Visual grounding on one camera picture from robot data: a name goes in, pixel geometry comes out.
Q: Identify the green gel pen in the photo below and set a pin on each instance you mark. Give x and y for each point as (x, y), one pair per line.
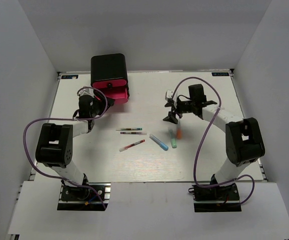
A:
(129, 129)

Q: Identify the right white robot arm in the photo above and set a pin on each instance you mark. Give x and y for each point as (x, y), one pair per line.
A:
(243, 139)

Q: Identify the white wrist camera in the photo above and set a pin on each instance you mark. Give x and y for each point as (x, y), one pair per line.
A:
(85, 91)
(171, 98)

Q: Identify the pink top drawer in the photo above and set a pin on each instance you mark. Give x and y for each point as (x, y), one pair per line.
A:
(109, 84)

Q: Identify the left blue table label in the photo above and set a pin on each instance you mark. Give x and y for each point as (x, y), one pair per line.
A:
(69, 77)

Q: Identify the blue highlighter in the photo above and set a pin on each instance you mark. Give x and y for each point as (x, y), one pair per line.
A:
(159, 142)

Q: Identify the black drawer cabinet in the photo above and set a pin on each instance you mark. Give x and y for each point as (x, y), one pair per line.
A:
(108, 67)

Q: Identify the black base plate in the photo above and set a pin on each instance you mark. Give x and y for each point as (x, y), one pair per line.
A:
(72, 198)
(216, 200)

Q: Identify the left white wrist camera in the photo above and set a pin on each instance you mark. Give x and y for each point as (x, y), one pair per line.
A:
(85, 91)

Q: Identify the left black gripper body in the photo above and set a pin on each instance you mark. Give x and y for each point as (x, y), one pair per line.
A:
(98, 106)

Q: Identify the purple gel pen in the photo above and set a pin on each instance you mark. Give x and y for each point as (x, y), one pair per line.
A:
(141, 133)

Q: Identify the pink middle drawer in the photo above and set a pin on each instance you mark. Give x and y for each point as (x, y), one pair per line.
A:
(119, 94)

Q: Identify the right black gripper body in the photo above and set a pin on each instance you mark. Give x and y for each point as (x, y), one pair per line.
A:
(183, 107)

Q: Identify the red gel pen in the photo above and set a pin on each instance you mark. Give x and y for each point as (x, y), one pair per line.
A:
(131, 145)

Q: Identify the blue table label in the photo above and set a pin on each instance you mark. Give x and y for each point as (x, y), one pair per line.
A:
(220, 74)
(69, 77)

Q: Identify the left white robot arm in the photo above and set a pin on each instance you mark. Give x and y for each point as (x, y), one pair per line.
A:
(55, 144)

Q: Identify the pink drawer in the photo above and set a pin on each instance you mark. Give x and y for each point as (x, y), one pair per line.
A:
(109, 84)
(119, 94)

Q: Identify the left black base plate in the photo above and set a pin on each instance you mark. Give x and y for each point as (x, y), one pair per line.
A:
(72, 198)

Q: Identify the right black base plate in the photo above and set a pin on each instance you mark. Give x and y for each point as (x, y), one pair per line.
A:
(216, 200)

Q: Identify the right blue table label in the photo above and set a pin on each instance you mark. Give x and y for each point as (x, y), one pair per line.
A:
(220, 74)

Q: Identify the green highlighter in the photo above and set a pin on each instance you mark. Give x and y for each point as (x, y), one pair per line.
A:
(173, 140)

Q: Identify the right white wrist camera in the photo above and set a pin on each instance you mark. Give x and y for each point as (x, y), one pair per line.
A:
(171, 98)

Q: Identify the orange highlighter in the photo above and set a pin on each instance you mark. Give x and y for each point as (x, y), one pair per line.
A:
(178, 131)

